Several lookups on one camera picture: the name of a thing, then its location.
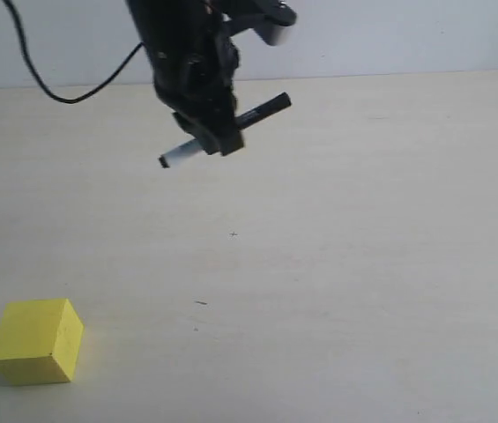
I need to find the black camera cable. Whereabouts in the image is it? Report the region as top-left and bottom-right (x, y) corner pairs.
(1, 0), (146, 105)

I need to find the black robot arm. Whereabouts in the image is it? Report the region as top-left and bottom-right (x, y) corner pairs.
(127, 0), (244, 156)

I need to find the black and white whiteboard marker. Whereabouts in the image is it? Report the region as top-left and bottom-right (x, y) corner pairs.
(159, 93), (292, 168)

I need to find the yellow wooden cube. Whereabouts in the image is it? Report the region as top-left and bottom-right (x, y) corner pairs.
(0, 298), (85, 386)

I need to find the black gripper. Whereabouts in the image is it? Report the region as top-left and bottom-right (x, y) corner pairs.
(145, 39), (244, 156)

